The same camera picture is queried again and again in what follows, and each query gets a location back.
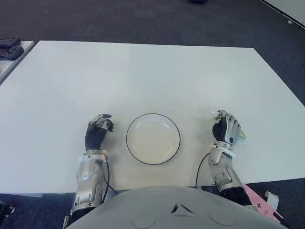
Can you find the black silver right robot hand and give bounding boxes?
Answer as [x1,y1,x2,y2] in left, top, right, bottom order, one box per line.
[212,109,242,145]

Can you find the pink cardboard box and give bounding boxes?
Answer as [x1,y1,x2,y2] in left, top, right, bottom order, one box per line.
[243,185,284,222]

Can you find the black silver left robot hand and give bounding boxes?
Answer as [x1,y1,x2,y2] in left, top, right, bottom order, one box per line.
[85,114,114,151]

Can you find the black game controller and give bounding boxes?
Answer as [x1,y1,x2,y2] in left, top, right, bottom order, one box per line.
[0,45,24,60]
[0,37,21,47]

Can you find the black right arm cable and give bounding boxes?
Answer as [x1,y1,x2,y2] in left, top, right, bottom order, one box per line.
[195,152,212,189]

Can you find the grey robot torso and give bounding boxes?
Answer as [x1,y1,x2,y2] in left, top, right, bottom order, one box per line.
[62,186,290,229]

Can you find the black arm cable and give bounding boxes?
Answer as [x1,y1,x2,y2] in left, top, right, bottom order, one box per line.
[195,152,212,189]
[101,155,119,201]

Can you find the green toothpaste tube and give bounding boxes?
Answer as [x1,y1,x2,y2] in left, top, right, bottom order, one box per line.
[211,109,250,143]

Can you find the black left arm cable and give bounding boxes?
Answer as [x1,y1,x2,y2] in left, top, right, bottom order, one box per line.
[101,155,119,201]

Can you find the white side table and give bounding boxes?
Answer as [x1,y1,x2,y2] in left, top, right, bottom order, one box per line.
[0,41,35,84]

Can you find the white paper strip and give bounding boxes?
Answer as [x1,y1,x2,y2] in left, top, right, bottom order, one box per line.
[264,190,279,212]

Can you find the white plate with black rim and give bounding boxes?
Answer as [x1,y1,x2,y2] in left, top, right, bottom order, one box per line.
[126,113,181,165]

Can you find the black wheeled base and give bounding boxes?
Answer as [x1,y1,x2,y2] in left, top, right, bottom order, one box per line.
[0,200,16,218]

